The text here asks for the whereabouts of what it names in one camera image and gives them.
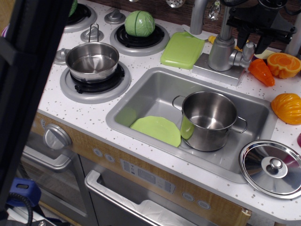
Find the small steel saucepan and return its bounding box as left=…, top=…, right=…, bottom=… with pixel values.
left=65, top=23, right=119, bottom=83

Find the oven door handle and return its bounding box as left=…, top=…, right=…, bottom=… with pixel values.
left=23, top=146, right=71, bottom=173

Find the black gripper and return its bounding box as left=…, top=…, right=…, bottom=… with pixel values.
left=227, top=0, right=297, bottom=55

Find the grey stove knob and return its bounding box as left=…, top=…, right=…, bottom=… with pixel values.
left=104, top=9, right=126, bottom=24
left=53, top=48, right=70, bottom=65
left=80, top=26, right=104, bottom=43

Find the black coiled cable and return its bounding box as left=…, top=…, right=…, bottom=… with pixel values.
left=7, top=192, right=35, bottom=226

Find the silver oven knob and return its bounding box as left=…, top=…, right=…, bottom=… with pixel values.
left=43, top=123, right=72, bottom=150

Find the green toy cabbage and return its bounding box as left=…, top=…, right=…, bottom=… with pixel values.
left=125, top=10, right=156, bottom=38

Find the dishwasher door handle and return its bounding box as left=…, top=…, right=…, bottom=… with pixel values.
left=85, top=170, right=193, bottom=226

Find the steel pot lid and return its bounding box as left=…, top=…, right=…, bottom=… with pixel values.
left=238, top=140, right=301, bottom=199

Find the front burner grey ring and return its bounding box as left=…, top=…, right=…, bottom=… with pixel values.
left=59, top=61, right=132, bottom=105

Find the orange toy carrot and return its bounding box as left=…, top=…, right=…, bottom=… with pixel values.
left=248, top=58, right=275, bottom=87

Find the back right burner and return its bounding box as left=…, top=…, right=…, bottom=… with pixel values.
left=110, top=24, right=170, bottom=57

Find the grey stove knob middle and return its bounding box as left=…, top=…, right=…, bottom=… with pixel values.
left=80, top=26, right=104, bottom=43

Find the back left burner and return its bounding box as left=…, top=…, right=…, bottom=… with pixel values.
left=63, top=3, right=97, bottom=33

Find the green plate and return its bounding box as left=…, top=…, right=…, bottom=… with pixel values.
left=130, top=116, right=182, bottom=147

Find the blue clamp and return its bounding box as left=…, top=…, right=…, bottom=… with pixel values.
left=6, top=178, right=41, bottom=207

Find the silver faucet with base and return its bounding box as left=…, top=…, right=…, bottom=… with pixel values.
left=192, top=6, right=251, bottom=86

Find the yellow toy piece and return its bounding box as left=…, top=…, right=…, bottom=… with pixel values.
left=208, top=35, right=216, bottom=44

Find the orange toy pepper half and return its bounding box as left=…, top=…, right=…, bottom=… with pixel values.
left=267, top=53, right=301, bottom=79

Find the purple toy item right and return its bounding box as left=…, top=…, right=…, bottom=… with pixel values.
left=297, top=134, right=301, bottom=146

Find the white purple eggplant slice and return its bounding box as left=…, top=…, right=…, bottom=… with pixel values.
left=254, top=49, right=275, bottom=60

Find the silver vertical pole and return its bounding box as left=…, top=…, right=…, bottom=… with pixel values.
left=284, top=30, right=301, bottom=56

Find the grey stove knob back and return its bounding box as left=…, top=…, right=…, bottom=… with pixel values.
left=104, top=9, right=126, bottom=24

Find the yellow toy corn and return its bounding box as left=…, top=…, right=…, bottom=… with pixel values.
left=235, top=46, right=243, bottom=52

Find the silver faucet lever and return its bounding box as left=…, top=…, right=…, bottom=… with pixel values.
left=242, top=41, right=255, bottom=61

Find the green cutting board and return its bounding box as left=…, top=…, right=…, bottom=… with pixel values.
left=160, top=32, right=205, bottom=70

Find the grey stove knob left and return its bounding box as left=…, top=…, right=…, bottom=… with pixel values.
left=53, top=48, right=70, bottom=65

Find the orange toy pumpkin slice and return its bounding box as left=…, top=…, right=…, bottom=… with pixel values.
left=271, top=93, right=301, bottom=125

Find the large steel pot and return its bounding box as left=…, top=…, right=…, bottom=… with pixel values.
left=172, top=91, right=248, bottom=152

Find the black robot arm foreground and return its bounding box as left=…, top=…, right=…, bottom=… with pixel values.
left=0, top=0, right=301, bottom=223

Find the grey sink basin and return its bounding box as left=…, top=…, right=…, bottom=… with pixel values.
left=106, top=67, right=277, bottom=183

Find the green toy vegetable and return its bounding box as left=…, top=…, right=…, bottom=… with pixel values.
left=68, top=0, right=78, bottom=17

